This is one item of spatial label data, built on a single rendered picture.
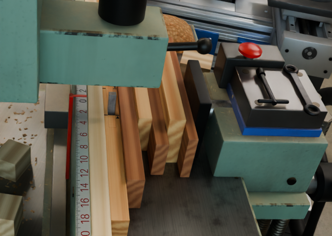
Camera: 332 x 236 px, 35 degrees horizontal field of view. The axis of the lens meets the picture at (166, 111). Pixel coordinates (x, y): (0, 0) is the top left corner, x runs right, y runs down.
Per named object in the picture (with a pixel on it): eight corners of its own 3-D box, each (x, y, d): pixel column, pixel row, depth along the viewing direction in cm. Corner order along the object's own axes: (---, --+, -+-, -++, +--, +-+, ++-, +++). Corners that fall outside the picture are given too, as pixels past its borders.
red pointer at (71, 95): (80, 179, 73) (86, 97, 64) (65, 179, 73) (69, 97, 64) (80, 175, 74) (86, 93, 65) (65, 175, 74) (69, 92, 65)
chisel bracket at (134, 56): (158, 99, 62) (170, 37, 57) (35, 95, 59) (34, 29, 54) (151, 63, 68) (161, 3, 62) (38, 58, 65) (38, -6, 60)
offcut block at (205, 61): (209, 74, 83) (214, 55, 81) (205, 89, 80) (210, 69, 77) (180, 67, 83) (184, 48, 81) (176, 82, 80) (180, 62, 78)
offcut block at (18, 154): (16, 182, 73) (15, 165, 71) (-7, 174, 74) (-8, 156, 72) (31, 163, 76) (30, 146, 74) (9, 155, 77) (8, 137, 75)
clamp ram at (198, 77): (243, 160, 68) (261, 105, 63) (186, 159, 67) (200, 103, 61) (228, 114, 75) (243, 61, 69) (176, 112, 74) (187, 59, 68)
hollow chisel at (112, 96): (113, 130, 67) (116, 95, 65) (105, 129, 67) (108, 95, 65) (112, 126, 68) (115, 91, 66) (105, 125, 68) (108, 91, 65)
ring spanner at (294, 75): (322, 117, 62) (323, 114, 61) (306, 116, 61) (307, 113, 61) (295, 67, 69) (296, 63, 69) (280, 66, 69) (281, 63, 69)
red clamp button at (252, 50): (263, 60, 67) (266, 54, 66) (240, 59, 66) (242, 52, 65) (257, 47, 69) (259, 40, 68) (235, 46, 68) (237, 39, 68)
